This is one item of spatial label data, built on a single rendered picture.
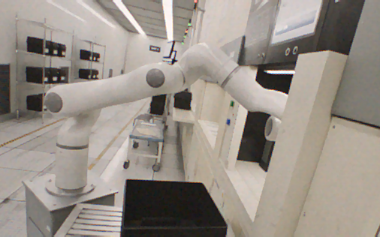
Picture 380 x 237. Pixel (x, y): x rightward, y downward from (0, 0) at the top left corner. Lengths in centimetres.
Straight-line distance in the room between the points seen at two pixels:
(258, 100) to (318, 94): 28
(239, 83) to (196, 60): 16
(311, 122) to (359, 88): 11
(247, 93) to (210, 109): 195
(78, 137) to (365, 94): 93
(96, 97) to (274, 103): 61
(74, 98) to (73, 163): 27
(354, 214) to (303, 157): 15
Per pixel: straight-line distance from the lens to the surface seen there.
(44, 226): 114
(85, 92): 96
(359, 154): 49
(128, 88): 88
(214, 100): 271
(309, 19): 77
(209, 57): 80
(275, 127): 78
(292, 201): 59
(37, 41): 523
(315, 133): 55
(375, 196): 46
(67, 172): 110
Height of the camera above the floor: 130
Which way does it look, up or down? 15 degrees down
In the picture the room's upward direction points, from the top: 11 degrees clockwise
